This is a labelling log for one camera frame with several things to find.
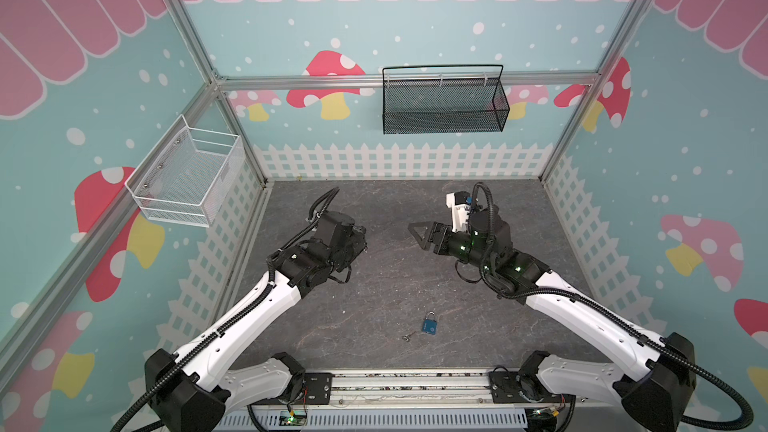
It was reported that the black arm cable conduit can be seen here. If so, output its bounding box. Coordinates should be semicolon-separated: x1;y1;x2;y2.
110;185;341;432
470;182;755;431

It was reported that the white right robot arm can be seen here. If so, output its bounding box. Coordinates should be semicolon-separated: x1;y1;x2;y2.
422;192;696;431

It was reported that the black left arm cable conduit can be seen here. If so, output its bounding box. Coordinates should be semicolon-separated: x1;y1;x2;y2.
110;185;341;432

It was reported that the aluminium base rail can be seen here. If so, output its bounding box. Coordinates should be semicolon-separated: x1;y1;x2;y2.
217;367;641;431

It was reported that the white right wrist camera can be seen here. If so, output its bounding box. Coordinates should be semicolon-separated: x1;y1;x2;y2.
446;191;473;233

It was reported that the black mesh wall basket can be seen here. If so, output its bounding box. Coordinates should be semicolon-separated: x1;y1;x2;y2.
381;64;510;135

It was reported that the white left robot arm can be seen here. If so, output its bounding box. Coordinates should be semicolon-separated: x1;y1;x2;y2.
137;211;367;431

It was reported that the blue padlock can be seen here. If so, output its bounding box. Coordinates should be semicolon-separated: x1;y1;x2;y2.
421;311;438;335

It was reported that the white wire wall basket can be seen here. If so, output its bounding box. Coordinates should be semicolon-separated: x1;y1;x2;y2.
125;116;245;228

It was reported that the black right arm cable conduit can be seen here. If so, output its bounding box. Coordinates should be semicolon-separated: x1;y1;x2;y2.
470;182;755;431

